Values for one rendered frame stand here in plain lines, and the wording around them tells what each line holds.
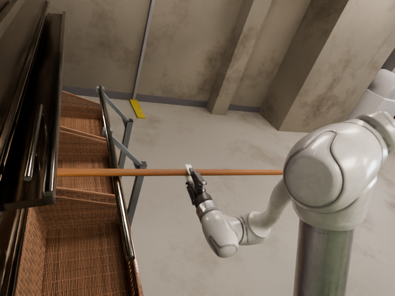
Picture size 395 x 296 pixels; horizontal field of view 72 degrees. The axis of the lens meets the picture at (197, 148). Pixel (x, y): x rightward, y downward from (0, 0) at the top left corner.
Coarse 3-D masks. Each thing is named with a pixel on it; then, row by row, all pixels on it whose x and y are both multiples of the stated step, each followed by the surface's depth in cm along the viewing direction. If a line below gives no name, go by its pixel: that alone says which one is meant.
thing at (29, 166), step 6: (36, 108) 81; (42, 108) 82; (36, 114) 78; (42, 114) 81; (36, 120) 75; (42, 120) 82; (36, 126) 73; (36, 132) 71; (36, 138) 69; (30, 144) 67; (36, 144) 68; (30, 150) 65; (30, 156) 63; (36, 156) 67; (30, 162) 62; (36, 162) 68; (30, 168) 60; (24, 174) 59; (30, 174) 59
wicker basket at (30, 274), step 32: (32, 224) 126; (64, 224) 148; (96, 224) 156; (32, 256) 118; (64, 256) 136; (96, 256) 141; (32, 288) 111; (64, 288) 124; (96, 288) 128; (128, 288) 132
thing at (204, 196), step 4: (200, 188) 110; (200, 192) 110; (204, 192) 109; (200, 196) 107; (204, 196) 107; (208, 196) 108; (196, 200) 107; (200, 200) 106; (204, 200) 106; (196, 204) 107
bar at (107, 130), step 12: (108, 120) 141; (132, 120) 192; (108, 132) 132; (108, 144) 125; (120, 144) 142; (120, 156) 205; (132, 156) 149; (120, 168) 211; (144, 168) 156; (120, 192) 102; (132, 192) 167; (120, 204) 97; (132, 204) 171; (120, 216) 94; (132, 216) 177; (120, 228) 91; (132, 252) 84
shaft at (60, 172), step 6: (60, 174) 97; (66, 174) 98; (72, 174) 99; (78, 174) 100; (84, 174) 101; (90, 174) 102; (96, 174) 103; (102, 174) 104; (108, 174) 105; (114, 174) 106; (120, 174) 107; (126, 174) 109; (132, 174) 110; (138, 174) 111; (144, 174) 112; (150, 174) 113; (156, 174) 114; (162, 174) 116; (168, 174) 117; (174, 174) 118; (180, 174) 120; (186, 174) 121; (204, 174) 125; (210, 174) 127; (216, 174) 128; (222, 174) 130; (228, 174) 131; (234, 174) 133; (240, 174) 135; (246, 174) 137; (252, 174) 138; (258, 174) 140; (264, 174) 142; (270, 174) 144; (276, 174) 146; (282, 174) 148
